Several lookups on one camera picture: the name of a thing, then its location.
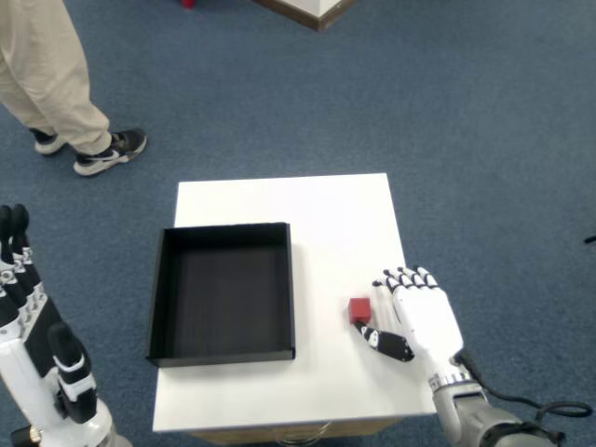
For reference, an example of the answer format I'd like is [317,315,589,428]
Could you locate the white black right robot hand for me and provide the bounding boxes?
[349,265,475,388]

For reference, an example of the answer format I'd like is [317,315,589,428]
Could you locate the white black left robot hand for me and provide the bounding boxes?
[0,203,115,441]

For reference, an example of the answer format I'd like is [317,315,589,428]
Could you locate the red cube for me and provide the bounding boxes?
[347,297,373,325]

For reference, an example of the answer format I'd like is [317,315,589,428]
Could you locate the black open box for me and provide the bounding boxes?
[145,222,298,369]

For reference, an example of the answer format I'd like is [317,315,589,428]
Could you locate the white top wooden table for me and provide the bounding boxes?
[152,173,440,441]

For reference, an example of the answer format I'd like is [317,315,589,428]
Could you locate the black white sneaker with swoosh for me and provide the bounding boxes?
[73,129,148,177]

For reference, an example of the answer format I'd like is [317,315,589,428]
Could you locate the beige trousers of person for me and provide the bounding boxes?
[0,0,113,156]

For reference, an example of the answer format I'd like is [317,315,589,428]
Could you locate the white cabinet with wooden base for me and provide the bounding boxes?
[251,0,359,33]

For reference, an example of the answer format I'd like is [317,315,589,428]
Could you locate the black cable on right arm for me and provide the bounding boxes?
[452,349,593,434]

